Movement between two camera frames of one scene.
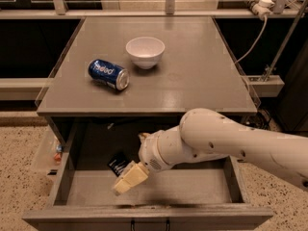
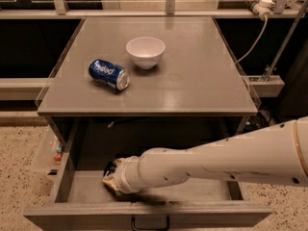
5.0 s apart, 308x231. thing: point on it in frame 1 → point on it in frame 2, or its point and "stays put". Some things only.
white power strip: x=259 y=6 stays put
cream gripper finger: x=143 y=135 → x=118 y=161
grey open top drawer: x=208 y=193 stays put
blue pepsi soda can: x=109 y=73 stays put
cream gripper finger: x=132 y=174 → x=111 y=181
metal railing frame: x=59 y=9 stays put
